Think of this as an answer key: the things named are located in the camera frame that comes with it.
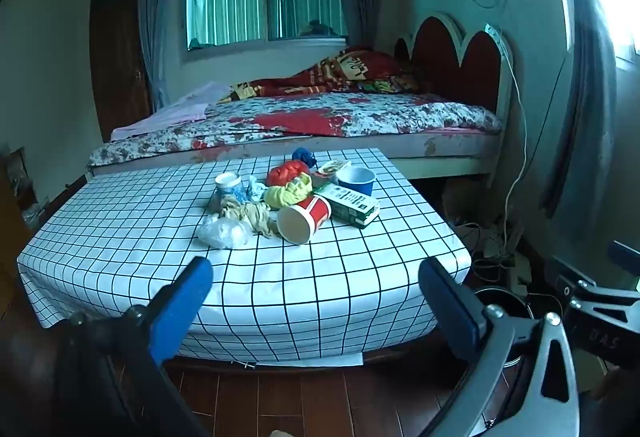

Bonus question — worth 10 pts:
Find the blue ball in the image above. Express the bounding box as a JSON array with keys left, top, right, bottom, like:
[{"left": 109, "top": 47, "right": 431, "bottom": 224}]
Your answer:
[{"left": 291, "top": 147, "right": 319, "bottom": 169}]

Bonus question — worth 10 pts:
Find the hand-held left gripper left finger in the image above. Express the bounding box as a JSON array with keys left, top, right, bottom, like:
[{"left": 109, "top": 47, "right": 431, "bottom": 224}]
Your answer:
[{"left": 55, "top": 257, "right": 216, "bottom": 437}]

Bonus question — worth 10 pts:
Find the green white carton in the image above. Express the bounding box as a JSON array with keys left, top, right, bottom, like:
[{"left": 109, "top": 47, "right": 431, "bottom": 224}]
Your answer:
[{"left": 313, "top": 182, "right": 381, "bottom": 229}]

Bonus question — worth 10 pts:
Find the brown wooden door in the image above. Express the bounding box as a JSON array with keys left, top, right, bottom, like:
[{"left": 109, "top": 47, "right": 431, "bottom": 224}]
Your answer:
[{"left": 90, "top": 0, "right": 153, "bottom": 142}]

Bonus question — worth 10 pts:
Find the bright side window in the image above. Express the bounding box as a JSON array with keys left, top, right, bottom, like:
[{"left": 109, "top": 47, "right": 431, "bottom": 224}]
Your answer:
[{"left": 590, "top": 0, "right": 640, "bottom": 72}]

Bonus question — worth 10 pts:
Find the red knitted ball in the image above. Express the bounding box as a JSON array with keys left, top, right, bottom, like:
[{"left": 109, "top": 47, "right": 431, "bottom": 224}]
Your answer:
[{"left": 266, "top": 160, "right": 312, "bottom": 188}]

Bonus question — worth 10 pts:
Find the yellow plastic bag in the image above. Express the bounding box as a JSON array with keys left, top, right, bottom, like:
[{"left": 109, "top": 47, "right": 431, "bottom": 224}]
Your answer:
[{"left": 263, "top": 172, "right": 317, "bottom": 210}]

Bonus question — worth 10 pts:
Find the clear white plastic bag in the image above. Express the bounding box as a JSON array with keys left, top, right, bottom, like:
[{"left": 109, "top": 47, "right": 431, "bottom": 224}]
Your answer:
[{"left": 197, "top": 216, "right": 254, "bottom": 249}]

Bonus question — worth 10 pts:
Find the small red white carton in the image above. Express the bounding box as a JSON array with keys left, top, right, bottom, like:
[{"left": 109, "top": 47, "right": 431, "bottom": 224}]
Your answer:
[{"left": 313, "top": 159, "right": 353, "bottom": 182}]

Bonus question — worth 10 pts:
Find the white blue wrapper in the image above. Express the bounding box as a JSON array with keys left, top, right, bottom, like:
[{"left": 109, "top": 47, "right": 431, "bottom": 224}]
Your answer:
[{"left": 240, "top": 176, "right": 271, "bottom": 204}]

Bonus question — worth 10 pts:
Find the red white paper cup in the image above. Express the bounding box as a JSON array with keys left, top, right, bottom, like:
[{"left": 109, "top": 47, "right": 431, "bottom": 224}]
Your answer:
[{"left": 276, "top": 194, "right": 333, "bottom": 246}]

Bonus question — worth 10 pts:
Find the dark clutter pile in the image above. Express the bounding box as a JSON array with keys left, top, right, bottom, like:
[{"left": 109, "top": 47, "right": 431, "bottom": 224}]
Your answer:
[{"left": 0, "top": 144, "right": 51, "bottom": 230}]

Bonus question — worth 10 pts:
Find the pink cloth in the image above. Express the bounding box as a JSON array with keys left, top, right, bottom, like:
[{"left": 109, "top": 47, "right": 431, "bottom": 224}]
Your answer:
[{"left": 110, "top": 82, "right": 233, "bottom": 140}]

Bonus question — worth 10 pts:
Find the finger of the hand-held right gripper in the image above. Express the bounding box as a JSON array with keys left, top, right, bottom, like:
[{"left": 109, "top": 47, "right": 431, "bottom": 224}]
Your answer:
[
  {"left": 544, "top": 257, "right": 599, "bottom": 304},
  {"left": 606, "top": 241, "right": 640, "bottom": 270}
]

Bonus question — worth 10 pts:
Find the floral bedsheet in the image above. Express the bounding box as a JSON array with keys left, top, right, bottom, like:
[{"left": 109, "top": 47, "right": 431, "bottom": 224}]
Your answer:
[{"left": 87, "top": 92, "right": 503, "bottom": 168}]

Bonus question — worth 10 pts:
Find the bed with red headboard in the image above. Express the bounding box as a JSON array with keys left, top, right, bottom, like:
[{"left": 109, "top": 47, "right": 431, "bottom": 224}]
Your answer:
[{"left": 85, "top": 12, "right": 516, "bottom": 190}]

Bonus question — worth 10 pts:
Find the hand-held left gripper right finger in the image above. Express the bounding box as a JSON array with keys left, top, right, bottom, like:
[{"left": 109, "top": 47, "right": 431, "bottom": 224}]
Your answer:
[{"left": 418, "top": 258, "right": 581, "bottom": 437}]

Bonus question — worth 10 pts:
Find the black trash bin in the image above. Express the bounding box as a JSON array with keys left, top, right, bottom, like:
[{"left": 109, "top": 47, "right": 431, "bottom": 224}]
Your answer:
[{"left": 470, "top": 286, "right": 541, "bottom": 368}]

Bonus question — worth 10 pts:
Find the white cup with blue print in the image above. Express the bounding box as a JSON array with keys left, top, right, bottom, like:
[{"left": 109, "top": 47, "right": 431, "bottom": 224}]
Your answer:
[{"left": 215, "top": 172, "right": 243, "bottom": 205}]

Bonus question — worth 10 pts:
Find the red patterned pillow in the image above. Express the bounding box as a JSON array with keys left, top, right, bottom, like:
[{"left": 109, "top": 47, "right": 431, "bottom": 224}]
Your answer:
[{"left": 230, "top": 46, "right": 421, "bottom": 100}]

